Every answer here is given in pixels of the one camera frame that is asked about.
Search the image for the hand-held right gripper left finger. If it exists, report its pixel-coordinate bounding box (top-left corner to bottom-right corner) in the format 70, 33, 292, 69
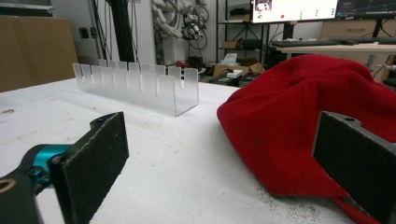
48, 111, 130, 224

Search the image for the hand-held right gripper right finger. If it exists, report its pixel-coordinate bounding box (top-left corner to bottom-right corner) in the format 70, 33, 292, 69
311, 110, 396, 224

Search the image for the red cap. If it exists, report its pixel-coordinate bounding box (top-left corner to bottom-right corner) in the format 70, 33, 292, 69
217, 53, 396, 224

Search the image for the clear acrylic slotted rack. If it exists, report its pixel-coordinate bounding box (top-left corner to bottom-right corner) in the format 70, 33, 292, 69
72, 59, 200, 118

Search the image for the light wooden desk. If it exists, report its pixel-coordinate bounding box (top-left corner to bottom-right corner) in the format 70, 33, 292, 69
275, 42, 396, 73

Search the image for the brown cardboard panel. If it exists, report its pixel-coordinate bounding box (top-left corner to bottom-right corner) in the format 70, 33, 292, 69
0, 15, 78, 93

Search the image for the black keyboard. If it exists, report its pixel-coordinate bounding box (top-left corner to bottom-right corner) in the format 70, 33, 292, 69
271, 39, 332, 49

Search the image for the black metal stand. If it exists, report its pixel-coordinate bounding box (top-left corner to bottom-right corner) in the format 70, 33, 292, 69
106, 0, 136, 63

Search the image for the small white box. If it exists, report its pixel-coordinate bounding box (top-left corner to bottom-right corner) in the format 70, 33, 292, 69
226, 69, 245, 79

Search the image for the open cardboard box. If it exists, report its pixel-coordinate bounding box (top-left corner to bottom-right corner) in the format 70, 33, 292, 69
212, 57, 266, 78

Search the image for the dark computer monitor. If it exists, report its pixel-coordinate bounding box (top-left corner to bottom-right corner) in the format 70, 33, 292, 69
335, 0, 396, 19

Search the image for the black metal shelf rack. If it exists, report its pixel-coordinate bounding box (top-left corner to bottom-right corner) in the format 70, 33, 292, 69
215, 0, 271, 66

